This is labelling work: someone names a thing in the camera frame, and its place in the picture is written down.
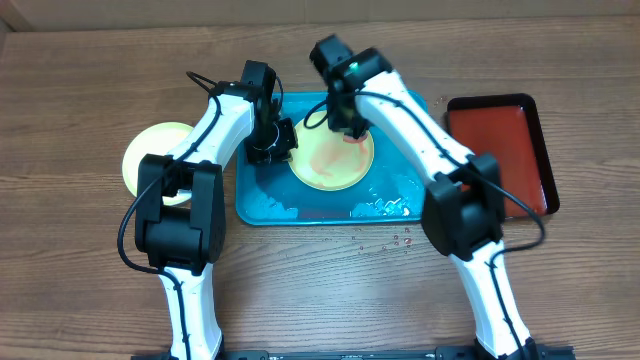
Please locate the yellow plate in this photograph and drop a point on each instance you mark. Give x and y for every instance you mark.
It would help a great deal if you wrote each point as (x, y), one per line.
(325, 162)
(158, 139)

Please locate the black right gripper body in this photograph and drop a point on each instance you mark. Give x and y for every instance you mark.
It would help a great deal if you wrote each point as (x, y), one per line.
(347, 117)

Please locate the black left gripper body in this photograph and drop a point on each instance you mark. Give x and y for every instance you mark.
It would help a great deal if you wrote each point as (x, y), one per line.
(270, 142)

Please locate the teal plastic tray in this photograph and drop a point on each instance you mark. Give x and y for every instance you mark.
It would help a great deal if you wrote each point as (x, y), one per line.
(271, 195)

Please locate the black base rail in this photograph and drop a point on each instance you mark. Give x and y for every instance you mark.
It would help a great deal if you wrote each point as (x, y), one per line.
(440, 353)

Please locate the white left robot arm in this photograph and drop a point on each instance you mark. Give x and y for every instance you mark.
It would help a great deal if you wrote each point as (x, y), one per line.
(179, 210)

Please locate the red black tray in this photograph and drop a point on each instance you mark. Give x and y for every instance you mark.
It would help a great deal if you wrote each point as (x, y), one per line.
(508, 127)

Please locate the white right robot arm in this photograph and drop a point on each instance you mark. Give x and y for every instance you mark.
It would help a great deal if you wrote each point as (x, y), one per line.
(463, 209)

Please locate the orange green sponge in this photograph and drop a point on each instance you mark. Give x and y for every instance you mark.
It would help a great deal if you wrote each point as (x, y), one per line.
(352, 140)

